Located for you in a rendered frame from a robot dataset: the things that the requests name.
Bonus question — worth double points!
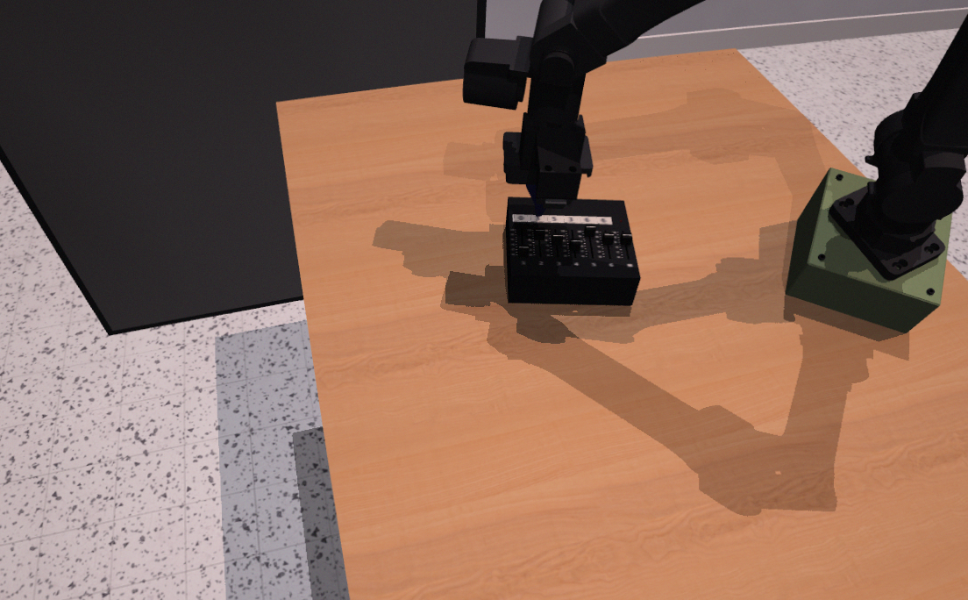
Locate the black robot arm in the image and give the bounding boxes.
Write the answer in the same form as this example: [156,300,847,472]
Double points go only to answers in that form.
[463,0,968,281]

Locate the black lighting desk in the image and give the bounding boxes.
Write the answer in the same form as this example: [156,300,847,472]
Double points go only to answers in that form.
[506,196,641,305]

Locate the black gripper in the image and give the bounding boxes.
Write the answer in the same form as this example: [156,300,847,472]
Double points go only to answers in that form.
[502,109,594,217]

